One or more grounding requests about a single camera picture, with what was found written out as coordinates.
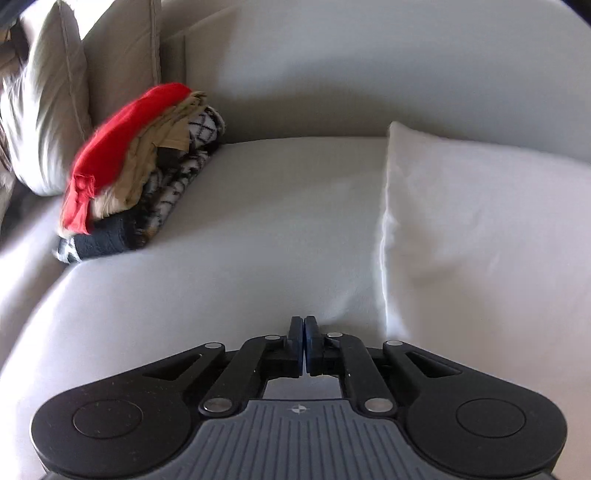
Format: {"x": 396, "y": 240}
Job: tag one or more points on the beige back cushion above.
{"x": 120, "y": 55}

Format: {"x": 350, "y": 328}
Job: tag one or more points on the white cloth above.
{"x": 471, "y": 221}

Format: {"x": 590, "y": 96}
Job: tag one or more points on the beige garment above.
{"x": 152, "y": 143}

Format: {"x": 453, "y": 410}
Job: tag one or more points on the black white patterned garment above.
{"x": 203, "y": 127}

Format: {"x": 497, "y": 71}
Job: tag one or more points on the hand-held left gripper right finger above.
{"x": 311, "y": 344}

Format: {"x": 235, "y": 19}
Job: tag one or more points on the red garment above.
{"x": 120, "y": 129}

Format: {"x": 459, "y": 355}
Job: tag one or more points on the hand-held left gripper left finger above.
{"x": 298, "y": 344}

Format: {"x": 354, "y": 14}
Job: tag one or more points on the grey sofa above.
{"x": 277, "y": 207}

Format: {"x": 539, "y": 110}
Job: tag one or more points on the grey throw pillow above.
{"x": 46, "y": 106}

